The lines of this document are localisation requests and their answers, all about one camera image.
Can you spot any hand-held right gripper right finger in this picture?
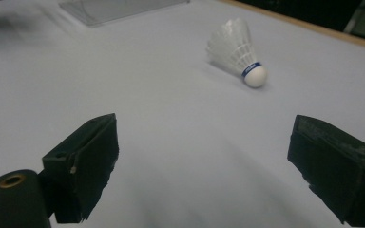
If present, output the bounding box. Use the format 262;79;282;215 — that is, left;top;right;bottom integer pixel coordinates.
286;114;365;228

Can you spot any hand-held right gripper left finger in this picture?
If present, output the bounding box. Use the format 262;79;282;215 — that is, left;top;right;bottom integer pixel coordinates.
39;112;121;224

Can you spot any white feather shuttlecock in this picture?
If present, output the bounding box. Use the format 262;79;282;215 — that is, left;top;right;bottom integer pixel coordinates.
205;17;268;89

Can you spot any clear plastic tray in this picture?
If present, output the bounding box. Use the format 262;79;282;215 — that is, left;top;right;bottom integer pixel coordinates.
58;0;191;29

